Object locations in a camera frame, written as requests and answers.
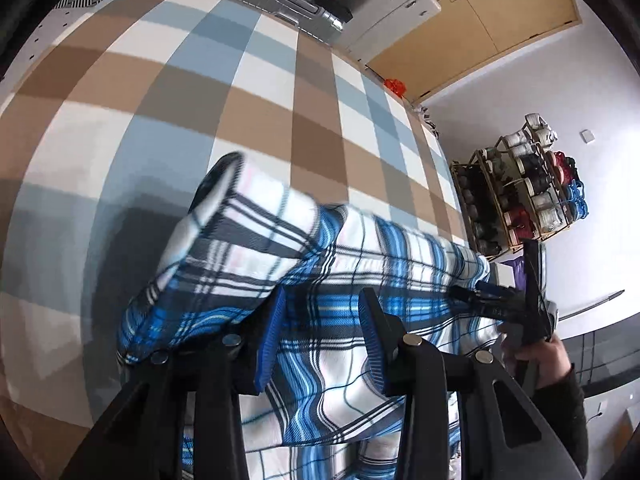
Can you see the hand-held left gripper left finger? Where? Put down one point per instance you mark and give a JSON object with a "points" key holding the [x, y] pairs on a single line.
{"points": [[267, 340]]}

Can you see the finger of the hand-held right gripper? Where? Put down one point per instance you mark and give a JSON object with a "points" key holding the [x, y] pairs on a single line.
{"points": [[487, 289], [465, 295]]}

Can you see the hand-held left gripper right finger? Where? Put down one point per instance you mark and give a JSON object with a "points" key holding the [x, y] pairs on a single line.
{"points": [[372, 345]]}

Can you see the blue plaid shirt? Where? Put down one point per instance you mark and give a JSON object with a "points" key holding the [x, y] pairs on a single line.
{"points": [[325, 270]]}

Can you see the person's right hand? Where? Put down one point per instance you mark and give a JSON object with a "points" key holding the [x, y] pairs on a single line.
{"points": [[542, 355]]}

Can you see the grey mattress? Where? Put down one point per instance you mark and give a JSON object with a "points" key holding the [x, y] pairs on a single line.
{"points": [[501, 272]]}

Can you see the purple cloth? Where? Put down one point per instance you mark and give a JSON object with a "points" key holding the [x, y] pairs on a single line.
{"points": [[517, 267]]}

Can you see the grey metal rod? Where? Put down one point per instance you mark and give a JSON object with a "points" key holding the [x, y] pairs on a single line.
{"points": [[595, 304]]}

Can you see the dark grey rug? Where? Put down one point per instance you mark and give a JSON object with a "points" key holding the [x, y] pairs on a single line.
{"points": [[600, 355]]}

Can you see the wooden shoe rack with shoes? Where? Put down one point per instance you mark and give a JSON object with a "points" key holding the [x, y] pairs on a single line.
{"points": [[525, 162]]}

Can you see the orange plastic bag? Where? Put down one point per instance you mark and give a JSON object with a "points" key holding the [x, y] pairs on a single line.
{"points": [[395, 85]]}

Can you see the checked bed sheet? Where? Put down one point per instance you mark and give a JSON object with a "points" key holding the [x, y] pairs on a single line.
{"points": [[175, 85]]}

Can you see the wooden door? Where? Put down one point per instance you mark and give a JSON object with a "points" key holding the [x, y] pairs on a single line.
{"points": [[495, 15]]}

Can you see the grey drawer cabinet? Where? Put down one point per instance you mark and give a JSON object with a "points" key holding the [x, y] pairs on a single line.
{"points": [[395, 7]]}

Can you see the floor vent grille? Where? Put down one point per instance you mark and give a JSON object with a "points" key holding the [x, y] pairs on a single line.
{"points": [[80, 2]]}

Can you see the white light switch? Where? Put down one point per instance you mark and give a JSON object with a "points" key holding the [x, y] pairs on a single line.
{"points": [[587, 136]]}

